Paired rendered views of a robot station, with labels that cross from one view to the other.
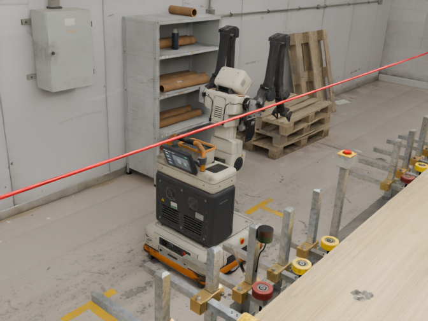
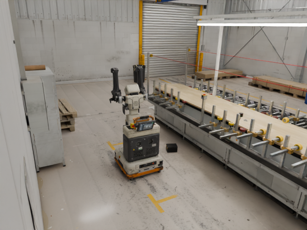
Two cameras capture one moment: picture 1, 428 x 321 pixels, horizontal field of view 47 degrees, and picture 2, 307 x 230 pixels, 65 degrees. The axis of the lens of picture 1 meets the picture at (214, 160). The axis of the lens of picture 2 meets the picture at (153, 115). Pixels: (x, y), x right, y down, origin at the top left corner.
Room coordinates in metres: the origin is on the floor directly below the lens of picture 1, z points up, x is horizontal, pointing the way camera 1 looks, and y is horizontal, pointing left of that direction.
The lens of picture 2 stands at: (1.52, 3.24, 2.25)
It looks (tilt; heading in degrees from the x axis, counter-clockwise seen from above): 20 degrees down; 293
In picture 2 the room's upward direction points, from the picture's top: 1 degrees clockwise
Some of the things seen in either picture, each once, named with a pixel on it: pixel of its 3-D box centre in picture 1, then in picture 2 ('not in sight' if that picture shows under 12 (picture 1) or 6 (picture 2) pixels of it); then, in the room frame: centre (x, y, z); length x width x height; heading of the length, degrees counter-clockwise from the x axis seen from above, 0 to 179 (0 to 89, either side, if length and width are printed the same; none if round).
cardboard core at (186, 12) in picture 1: (182, 11); (34, 67); (4.80, 0.37, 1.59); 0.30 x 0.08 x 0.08; 51
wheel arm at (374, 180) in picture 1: (374, 180); (175, 107); (2.83, -1.02, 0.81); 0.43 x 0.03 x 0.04; 51
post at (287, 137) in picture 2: not in sight; (283, 153); (1.06, 0.30, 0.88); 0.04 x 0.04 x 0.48; 51
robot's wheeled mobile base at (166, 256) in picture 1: (204, 237); (138, 159); (3.10, 0.04, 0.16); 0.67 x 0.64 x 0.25; 140
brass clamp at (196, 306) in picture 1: (207, 297); (251, 133); (1.43, 0.00, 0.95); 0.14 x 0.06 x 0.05; 141
